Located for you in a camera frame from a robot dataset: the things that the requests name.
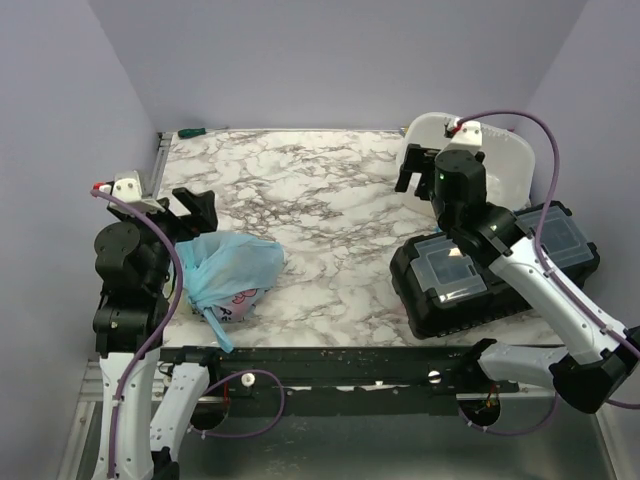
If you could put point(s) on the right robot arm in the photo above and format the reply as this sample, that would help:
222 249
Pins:
599 353

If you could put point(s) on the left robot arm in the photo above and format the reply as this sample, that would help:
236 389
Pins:
142 283

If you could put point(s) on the blue plastic bag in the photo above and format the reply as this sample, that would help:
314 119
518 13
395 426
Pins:
225 274

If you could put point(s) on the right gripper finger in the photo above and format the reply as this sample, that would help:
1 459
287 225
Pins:
412 163
425 189

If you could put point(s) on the black tool box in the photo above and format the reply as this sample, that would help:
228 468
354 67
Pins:
444 291

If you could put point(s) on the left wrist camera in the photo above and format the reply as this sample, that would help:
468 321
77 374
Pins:
128 188

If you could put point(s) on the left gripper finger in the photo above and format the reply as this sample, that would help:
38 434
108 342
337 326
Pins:
188 199
203 216

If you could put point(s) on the green handled screwdriver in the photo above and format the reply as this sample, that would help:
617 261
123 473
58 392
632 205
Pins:
189 133

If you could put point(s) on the white plastic tub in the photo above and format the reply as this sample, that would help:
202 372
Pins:
509 160

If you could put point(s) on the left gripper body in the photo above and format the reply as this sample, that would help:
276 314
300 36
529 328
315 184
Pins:
176 227

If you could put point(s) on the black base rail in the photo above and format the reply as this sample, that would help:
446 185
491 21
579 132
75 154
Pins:
346 381

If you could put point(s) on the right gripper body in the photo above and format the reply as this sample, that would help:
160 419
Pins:
428 155

